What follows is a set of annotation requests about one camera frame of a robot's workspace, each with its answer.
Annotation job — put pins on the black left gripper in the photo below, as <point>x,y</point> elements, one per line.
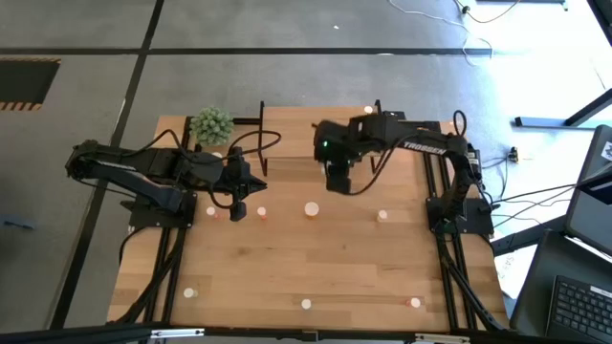
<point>236,179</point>

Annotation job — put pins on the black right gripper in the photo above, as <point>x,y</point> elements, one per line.
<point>337,138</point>

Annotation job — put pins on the red medicine bottle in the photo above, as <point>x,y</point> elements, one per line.
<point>211,210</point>
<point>415,302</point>
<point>261,211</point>

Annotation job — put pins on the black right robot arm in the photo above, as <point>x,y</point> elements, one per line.
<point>425,145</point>

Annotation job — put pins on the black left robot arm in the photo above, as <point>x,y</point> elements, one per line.
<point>124,172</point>

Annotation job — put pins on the small black box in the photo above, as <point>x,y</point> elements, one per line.
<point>394,115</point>

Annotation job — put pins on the green artificial plant in pot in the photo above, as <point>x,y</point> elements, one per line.
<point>212,126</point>

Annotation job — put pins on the black crossbar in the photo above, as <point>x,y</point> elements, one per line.
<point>268,335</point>

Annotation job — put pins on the black metal bar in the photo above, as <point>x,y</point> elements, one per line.
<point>526,237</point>

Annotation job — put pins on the white paper sheet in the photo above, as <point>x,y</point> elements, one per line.
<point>509,274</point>

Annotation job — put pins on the dark blue object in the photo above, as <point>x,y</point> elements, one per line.
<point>16,223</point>

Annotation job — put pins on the black hatch with hazard stripes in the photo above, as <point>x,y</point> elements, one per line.
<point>24,83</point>

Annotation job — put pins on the black laptop with keyboard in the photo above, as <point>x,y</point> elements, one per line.
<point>540,296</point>

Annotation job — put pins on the grey laptop with sticker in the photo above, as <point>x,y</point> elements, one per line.
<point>590,215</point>

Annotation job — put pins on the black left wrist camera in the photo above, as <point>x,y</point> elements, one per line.
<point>237,211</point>

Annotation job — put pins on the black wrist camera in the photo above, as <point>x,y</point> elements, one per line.
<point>237,211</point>
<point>338,180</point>

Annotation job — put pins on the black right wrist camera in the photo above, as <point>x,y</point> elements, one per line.
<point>338,180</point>

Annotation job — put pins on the wooden shelf black metal frame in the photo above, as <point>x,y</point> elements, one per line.
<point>287,138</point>

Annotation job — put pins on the black aluminium table frame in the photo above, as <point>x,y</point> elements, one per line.
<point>246,121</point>

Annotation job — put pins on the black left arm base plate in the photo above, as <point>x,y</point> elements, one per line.
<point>153,221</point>

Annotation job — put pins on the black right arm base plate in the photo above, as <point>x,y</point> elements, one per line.
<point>478,224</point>

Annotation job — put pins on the silver metal bracket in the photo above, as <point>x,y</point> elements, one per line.
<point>177,333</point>
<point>442,338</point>

